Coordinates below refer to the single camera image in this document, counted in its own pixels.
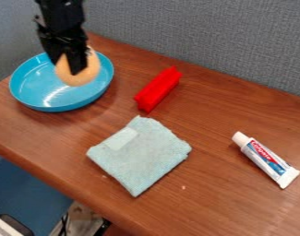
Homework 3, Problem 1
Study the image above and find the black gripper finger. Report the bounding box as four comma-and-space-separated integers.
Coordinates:
66, 46, 89, 76
39, 32, 65, 64

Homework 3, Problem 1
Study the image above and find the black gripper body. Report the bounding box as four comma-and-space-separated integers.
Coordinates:
35, 0, 87, 51

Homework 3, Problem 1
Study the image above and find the yellow orange ball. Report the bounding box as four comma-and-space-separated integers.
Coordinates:
55, 47, 102, 87

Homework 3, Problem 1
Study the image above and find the blue plate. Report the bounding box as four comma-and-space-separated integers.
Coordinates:
8, 52, 114, 112

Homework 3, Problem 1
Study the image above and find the red rectangular block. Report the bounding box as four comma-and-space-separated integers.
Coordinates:
134, 66, 182, 112

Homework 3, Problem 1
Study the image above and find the light blue folded cloth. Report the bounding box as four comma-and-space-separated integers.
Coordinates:
87, 116, 192, 197

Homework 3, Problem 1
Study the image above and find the grey object under table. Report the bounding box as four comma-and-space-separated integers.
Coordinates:
50, 202, 111, 236

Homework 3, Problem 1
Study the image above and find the white toothpaste tube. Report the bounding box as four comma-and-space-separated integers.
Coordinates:
232, 132, 300, 189

